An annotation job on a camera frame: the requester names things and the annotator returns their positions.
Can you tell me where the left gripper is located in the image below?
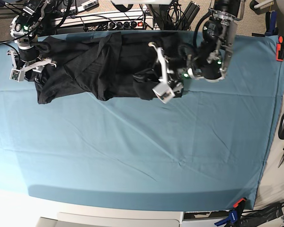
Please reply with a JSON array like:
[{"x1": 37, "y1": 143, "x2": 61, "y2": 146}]
[{"x1": 167, "y1": 57, "x2": 191, "y2": 87}]

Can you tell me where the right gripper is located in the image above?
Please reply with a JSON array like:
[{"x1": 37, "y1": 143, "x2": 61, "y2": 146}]
[{"x1": 18, "y1": 46, "x2": 47, "y2": 83}]

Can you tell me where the dark grey T-shirt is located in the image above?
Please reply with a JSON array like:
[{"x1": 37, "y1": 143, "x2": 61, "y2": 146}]
[{"x1": 35, "y1": 32, "x2": 185, "y2": 104}]

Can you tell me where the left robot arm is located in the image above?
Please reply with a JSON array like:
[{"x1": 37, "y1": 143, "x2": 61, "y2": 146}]
[{"x1": 167, "y1": 0, "x2": 245, "y2": 87}]

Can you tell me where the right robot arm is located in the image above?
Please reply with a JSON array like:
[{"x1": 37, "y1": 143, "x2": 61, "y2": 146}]
[{"x1": 7, "y1": 0, "x2": 56, "y2": 82}]

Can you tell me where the black extrusion piece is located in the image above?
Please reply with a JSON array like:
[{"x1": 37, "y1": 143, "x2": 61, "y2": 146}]
[{"x1": 178, "y1": 1, "x2": 200, "y2": 31}]

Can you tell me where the blue table cloth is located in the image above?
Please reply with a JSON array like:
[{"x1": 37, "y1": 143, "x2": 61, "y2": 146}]
[{"x1": 0, "y1": 36, "x2": 284, "y2": 211}]

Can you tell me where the blue clamp top right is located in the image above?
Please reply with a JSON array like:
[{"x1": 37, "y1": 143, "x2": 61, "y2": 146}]
[{"x1": 265, "y1": 11, "x2": 278, "y2": 36}]

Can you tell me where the orange black clamp top right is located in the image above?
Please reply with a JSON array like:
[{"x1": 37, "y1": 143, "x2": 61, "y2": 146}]
[{"x1": 276, "y1": 36, "x2": 284, "y2": 61}]

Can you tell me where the orange black clamp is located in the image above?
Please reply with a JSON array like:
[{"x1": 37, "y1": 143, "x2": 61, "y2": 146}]
[
  {"x1": 233, "y1": 197, "x2": 247, "y2": 212},
  {"x1": 276, "y1": 36, "x2": 284, "y2": 61}
]

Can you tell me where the orange black clamp bottom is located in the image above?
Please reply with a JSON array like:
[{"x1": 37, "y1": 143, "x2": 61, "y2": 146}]
[{"x1": 233, "y1": 197, "x2": 247, "y2": 212}]

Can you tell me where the blue black clamp bottom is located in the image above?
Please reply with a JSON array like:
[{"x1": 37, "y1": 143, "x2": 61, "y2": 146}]
[{"x1": 214, "y1": 210, "x2": 239, "y2": 227}]

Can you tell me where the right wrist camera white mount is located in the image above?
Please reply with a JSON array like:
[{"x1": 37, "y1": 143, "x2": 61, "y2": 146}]
[{"x1": 7, "y1": 50, "x2": 57, "y2": 82}]

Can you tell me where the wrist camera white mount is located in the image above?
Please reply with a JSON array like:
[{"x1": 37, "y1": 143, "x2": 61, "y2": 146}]
[
  {"x1": 148, "y1": 42, "x2": 184, "y2": 104},
  {"x1": 7, "y1": 50, "x2": 57, "y2": 82}
]

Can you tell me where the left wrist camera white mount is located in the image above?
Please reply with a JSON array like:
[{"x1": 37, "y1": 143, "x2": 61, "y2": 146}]
[{"x1": 148, "y1": 42, "x2": 184, "y2": 104}]

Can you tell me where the bundle of black cables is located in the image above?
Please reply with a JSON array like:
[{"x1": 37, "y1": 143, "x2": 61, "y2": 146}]
[{"x1": 123, "y1": 0, "x2": 192, "y2": 31}]

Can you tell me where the black power strip red switch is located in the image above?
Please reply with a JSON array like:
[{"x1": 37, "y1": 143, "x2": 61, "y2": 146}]
[{"x1": 95, "y1": 21, "x2": 145, "y2": 31}]

